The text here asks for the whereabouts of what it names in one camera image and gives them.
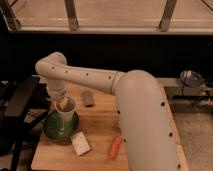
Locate white ceramic cup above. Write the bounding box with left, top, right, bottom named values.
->
left=54, top=97, right=76, bottom=125

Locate black stand left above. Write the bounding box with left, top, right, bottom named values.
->
left=0, top=77, right=51, bottom=171

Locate round metal object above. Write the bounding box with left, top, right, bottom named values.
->
left=180, top=70, right=204, bottom=88

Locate green ceramic bowl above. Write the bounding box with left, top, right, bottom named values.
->
left=44, top=111, right=79, bottom=141

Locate orange carrot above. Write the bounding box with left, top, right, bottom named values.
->
left=108, top=135, right=122, bottom=160

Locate grey rectangular block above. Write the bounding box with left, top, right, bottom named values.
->
left=81, top=91, right=94, bottom=107

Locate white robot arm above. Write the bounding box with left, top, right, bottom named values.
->
left=35, top=52, right=180, bottom=171

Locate white sponge block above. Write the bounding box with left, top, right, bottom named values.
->
left=71, top=131, right=91, bottom=156

